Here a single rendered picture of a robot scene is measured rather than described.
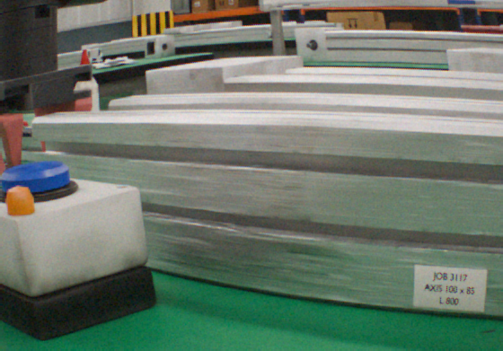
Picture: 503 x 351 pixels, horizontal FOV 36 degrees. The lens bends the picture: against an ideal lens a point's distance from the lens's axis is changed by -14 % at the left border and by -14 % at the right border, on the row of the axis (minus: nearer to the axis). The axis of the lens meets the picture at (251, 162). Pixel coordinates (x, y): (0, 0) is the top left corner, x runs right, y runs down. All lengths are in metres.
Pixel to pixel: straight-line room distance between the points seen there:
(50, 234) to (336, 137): 0.13
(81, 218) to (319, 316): 0.11
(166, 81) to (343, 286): 0.37
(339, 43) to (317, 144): 1.89
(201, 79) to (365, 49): 1.57
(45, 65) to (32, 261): 0.29
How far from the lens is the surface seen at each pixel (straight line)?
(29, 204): 0.36
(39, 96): 0.62
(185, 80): 0.70
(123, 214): 0.39
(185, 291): 0.43
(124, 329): 0.38
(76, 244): 0.37
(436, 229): 0.35
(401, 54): 2.17
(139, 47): 5.63
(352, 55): 2.24
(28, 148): 0.98
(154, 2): 8.63
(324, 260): 0.39
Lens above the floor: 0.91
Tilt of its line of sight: 9 degrees down
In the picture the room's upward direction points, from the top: 5 degrees counter-clockwise
